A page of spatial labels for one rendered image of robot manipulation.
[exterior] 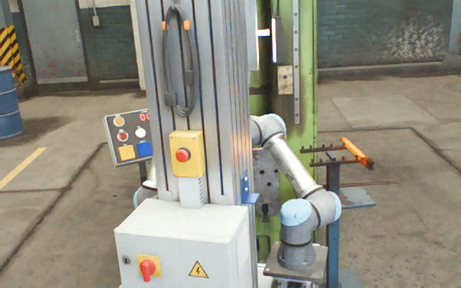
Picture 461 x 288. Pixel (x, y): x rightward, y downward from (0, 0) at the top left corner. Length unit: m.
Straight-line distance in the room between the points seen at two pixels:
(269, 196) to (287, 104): 0.57
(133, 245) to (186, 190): 0.22
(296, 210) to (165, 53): 0.81
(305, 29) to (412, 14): 6.34
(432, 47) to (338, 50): 1.64
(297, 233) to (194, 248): 0.61
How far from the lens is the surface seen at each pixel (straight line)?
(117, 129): 2.68
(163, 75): 1.39
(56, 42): 9.32
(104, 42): 9.03
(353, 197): 2.80
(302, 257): 1.88
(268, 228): 3.04
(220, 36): 1.31
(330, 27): 8.82
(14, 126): 7.07
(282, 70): 2.88
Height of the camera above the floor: 1.89
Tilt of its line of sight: 19 degrees down
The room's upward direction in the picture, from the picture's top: 4 degrees counter-clockwise
